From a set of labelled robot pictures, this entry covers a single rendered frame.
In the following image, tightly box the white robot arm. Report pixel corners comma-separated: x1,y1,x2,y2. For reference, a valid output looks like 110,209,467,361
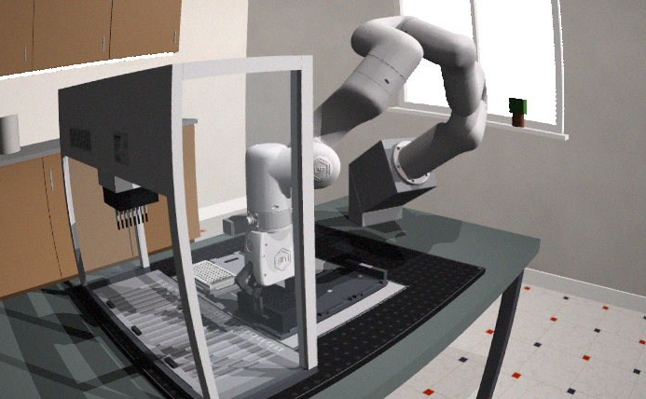
313,15,488,189

